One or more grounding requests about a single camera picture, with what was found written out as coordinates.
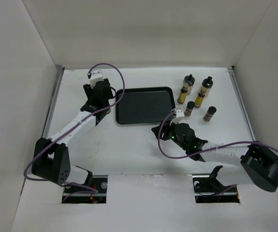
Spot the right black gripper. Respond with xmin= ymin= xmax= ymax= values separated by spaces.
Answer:
xmin=151 ymin=118 xmax=188 ymax=150

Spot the small spice jar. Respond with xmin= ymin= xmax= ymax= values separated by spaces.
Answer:
xmin=203 ymin=106 xmax=217 ymax=122
xmin=184 ymin=101 xmax=195 ymax=117

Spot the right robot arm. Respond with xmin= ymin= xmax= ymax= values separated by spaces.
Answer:
xmin=152 ymin=121 xmax=278 ymax=192

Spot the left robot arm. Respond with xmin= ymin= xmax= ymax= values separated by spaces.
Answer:
xmin=31 ymin=78 xmax=114 ymax=193

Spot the black plastic tray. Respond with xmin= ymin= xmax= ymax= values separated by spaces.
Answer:
xmin=116 ymin=87 xmax=176 ymax=125

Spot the left yellow-label brown bottle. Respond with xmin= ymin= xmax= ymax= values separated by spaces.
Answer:
xmin=177 ymin=83 xmax=189 ymax=104

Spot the yellow-label brown bottle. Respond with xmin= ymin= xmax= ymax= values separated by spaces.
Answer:
xmin=177 ymin=83 xmax=189 ymax=104
xmin=194 ymin=87 xmax=206 ymax=108

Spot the right yellow-label brown bottle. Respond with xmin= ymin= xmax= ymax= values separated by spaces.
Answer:
xmin=194 ymin=87 xmax=206 ymax=108

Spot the left black-cap grinder bottle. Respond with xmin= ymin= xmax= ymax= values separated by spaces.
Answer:
xmin=183 ymin=74 xmax=195 ymax=95

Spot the black-cap grinder bottle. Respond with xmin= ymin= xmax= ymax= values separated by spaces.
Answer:
xmin=183 ymin=74 xmax=195 ymax=95
xmin=202 ymin=76 xmax=213 ymax=98

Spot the right black-cap grinder bottle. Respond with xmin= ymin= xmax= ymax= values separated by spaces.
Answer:
xmin=202 ymin=76 xmax=213 ymax=98

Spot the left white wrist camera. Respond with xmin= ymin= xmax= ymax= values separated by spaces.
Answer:
xmin=88 ymin=69 xmax=103 ymax=88

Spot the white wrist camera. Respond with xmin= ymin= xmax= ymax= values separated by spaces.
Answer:
xmin=88 ymin=69 xmax=103 ymax=88
xmin=170 ymin=109 xmax=185 ymax=124

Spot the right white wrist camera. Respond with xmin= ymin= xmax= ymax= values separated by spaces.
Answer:
xmin=170 ymin=109 xmax=185 ymax=124

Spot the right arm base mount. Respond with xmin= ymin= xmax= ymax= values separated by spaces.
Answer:
xmin=192 ymin=165 xmax=240 ymax=203

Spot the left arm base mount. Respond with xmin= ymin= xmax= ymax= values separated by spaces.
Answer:
xmin=61 ymin=175 xmax=108 ymax=204

